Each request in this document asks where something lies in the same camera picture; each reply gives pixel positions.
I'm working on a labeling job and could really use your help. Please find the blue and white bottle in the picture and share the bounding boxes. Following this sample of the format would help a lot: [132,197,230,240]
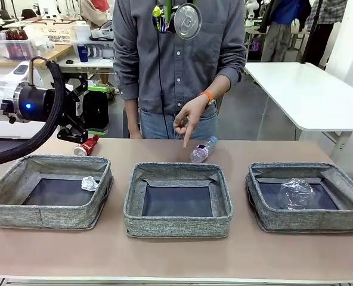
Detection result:
[76,42,90,63]

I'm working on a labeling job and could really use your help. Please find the person in grey shirt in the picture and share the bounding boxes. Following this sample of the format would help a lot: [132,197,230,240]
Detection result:
[112,0,248,140]

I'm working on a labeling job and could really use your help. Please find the crushed black can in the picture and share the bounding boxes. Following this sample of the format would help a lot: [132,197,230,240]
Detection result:
[151,2,203,41]

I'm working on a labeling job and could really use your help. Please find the white paper ball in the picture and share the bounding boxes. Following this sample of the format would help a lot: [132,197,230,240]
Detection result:
[80,176,100,192]

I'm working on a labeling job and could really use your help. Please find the orange wristwatch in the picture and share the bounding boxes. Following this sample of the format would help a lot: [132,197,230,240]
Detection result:
[198,91,216,110]

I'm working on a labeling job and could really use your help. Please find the clear bottle purple label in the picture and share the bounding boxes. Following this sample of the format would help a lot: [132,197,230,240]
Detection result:
[189,135,219,164]

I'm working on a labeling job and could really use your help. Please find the pack of red bottles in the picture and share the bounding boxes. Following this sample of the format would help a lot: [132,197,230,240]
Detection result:
[5,29,29,41]

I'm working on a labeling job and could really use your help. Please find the black backpack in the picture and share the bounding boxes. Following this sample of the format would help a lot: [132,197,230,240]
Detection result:
[83,88,110,129]

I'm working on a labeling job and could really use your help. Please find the small background white robot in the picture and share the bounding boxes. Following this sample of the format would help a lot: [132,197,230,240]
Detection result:
[244,0,268,14]

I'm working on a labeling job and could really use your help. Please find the white desk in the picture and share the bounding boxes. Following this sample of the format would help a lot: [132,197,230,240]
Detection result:
[54,56,116,90]

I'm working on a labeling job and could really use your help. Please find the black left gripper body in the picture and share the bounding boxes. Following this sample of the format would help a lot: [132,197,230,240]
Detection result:
[14,85,86,125]

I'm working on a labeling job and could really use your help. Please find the hanging black trousers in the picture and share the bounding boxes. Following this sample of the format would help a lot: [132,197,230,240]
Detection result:
[301,23,335,67]

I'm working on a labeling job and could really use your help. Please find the person's right forearm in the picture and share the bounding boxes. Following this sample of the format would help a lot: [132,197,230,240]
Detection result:
[113,59,142,132]

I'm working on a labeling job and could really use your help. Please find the thin black cord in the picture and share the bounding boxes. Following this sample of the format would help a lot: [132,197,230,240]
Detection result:
[156,28,169,139]

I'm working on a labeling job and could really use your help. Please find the hanging blue jacket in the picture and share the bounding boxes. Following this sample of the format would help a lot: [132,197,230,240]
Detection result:
[259,0,312,34]

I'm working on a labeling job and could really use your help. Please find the crushed red can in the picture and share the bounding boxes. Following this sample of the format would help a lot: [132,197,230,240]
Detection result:
[73,134,101,157]

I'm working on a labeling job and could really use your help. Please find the clear plastic container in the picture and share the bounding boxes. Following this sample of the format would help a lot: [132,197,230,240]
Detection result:
[277,177,317,211]

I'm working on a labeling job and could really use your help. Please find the background person beige top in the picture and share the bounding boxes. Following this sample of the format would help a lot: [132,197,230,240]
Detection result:
[76,0,112,28]

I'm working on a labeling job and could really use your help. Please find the brown wooden frame tray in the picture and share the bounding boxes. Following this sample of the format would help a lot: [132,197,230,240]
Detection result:
[35,18,78,27]

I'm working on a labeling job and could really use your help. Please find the person's left forearm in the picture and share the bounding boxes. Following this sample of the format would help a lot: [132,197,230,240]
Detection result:
[208,70,246,104]

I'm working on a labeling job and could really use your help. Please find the white plastic crate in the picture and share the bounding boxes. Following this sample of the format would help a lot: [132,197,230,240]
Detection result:
[41,25,78,46]

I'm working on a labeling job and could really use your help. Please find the person's left hand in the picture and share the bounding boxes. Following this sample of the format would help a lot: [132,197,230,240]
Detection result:
[172,95,209,149]

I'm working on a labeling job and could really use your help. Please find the hanging grey trousers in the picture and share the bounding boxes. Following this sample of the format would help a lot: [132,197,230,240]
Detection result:
[260,23,293,63]

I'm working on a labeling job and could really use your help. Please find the grey fabric basket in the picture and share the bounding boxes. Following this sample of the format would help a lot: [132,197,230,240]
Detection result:
[0,154,114,230]
[123,162,234,238]
[244,161,353,234]

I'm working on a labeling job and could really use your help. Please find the hanging plaid shirt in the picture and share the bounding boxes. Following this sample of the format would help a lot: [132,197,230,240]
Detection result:
[306,0,349,25]

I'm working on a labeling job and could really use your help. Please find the clear plastic storage box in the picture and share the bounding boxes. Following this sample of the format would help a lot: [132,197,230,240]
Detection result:
[0,32,37,63]

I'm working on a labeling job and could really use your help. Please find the white cylinder canister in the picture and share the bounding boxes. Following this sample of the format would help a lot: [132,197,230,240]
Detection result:
[75,23,91,42]

